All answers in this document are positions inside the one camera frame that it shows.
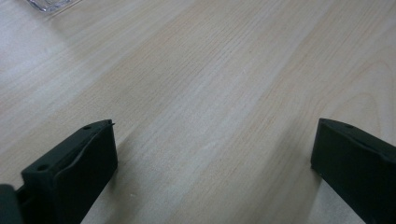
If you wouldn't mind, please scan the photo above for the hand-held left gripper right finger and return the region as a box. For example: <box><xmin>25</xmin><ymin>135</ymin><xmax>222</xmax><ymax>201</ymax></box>
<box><xmin>310</xmin><ymin>117</ymin><xmax>396</xmax><ymax>224</ymax></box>

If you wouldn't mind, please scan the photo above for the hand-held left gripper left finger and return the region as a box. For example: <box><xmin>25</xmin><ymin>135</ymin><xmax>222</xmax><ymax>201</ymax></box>
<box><xmin>21</xmin><ymin>119</ymin><xmax>119</xmax><ymax>224</ymax></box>

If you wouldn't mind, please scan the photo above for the clear acrylic three-slot rack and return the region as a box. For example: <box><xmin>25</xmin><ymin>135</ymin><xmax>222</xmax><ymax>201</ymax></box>
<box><xmin>25</xmin><ymin>0</ymin><xmax>82</xmax><ymax>14</ymax></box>

